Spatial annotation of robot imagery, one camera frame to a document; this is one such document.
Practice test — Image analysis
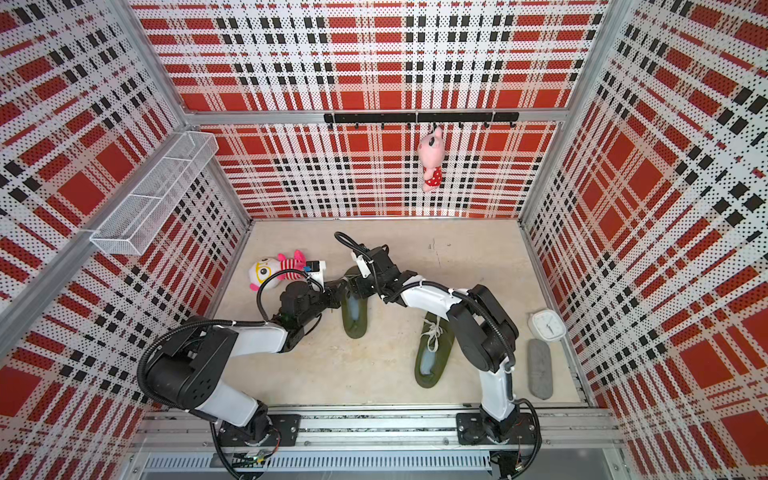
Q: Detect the green shoe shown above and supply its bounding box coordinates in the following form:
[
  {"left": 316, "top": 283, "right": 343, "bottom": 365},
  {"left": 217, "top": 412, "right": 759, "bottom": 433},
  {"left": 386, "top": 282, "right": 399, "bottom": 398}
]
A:
[
  {"left": 342, "top": 267, "right": 368, "bottom": 339},
  {"left": 414, "top": 313, "right": 455, "bottom": 389}
]

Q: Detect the grey felt insole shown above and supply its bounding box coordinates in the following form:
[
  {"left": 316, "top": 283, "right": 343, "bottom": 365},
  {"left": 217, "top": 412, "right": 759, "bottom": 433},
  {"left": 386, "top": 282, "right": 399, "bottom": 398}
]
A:
[{"left": 527, "top": 339, "right": 554, "bottom": 400}]

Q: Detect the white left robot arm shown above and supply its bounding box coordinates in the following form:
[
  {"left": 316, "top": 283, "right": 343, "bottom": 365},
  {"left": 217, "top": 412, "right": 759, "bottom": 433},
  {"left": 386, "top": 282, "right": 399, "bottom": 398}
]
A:
[{"left": 137, "top": 273, "right": 347, "bottom": 427}]

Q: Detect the white wire mesh basket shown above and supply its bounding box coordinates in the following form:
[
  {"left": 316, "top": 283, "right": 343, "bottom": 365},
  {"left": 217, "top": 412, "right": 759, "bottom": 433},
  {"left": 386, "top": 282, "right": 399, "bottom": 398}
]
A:
[{"left": 90, "top": 131, "right": 218, "bottom": 256}]

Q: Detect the white penguin plush toy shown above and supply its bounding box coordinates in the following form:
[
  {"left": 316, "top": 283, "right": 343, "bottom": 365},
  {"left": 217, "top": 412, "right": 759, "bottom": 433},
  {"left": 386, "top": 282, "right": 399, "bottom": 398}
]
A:
[{"left": 248, "top": 250, "right": 307, "bottom": 292}]

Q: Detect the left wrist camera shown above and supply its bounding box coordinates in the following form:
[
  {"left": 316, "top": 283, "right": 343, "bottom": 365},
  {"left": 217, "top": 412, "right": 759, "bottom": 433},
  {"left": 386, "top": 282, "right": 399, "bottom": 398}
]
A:
[{"left": 304, "top": 260, "right": 326, "bottom": 285}]

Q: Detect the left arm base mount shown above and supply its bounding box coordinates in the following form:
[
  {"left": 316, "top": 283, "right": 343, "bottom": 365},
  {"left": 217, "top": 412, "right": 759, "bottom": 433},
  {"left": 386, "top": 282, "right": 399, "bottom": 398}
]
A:
[{"left": 217, "top": 414, "right": 302, "bottom": 448}]

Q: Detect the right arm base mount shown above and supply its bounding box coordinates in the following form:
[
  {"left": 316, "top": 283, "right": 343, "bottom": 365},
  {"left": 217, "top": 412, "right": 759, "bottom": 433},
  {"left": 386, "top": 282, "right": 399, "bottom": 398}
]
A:
[{"left": 456, "top": 410, "right": 540, "bottom": 446}]

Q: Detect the black hook rail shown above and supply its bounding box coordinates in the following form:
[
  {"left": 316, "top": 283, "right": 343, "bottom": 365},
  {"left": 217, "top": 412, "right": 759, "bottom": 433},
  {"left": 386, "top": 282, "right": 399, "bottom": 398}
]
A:
[{"left": 323, "top": 111, "right": 521, "bottom": 128}]

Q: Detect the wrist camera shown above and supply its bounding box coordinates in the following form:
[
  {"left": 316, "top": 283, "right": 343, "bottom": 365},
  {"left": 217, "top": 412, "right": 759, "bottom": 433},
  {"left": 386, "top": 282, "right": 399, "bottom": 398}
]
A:
[
  {"left": 304, "top": 260, "right": 326, "bottom": 285},
  {"left": 351, "top": 252, "right": 371, "bottom": 278}
]

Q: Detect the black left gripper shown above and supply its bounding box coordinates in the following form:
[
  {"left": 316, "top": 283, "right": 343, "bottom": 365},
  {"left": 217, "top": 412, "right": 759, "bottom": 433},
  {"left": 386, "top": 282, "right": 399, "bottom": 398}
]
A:
[{"left": 298, "top": 278, "right": 347, "bottom": 327}]

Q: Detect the pink hanging plush toy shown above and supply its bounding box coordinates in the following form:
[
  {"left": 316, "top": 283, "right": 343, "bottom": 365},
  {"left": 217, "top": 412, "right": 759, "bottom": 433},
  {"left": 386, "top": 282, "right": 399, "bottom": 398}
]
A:
[{"left": 417, "top": 127, "right": 445, "bottom": 193}]

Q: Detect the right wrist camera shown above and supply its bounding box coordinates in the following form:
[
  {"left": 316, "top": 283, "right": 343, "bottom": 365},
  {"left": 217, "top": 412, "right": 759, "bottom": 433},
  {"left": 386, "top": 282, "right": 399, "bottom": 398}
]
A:
[{"left": 351, "top": 252, "right": 371, "bottom": 278}]

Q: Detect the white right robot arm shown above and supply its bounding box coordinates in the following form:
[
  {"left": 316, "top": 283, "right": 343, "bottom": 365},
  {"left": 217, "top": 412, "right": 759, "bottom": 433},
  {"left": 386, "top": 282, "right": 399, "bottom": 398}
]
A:
[{"left": 351, "top": 245, "right": 519, "bottom": 423}]

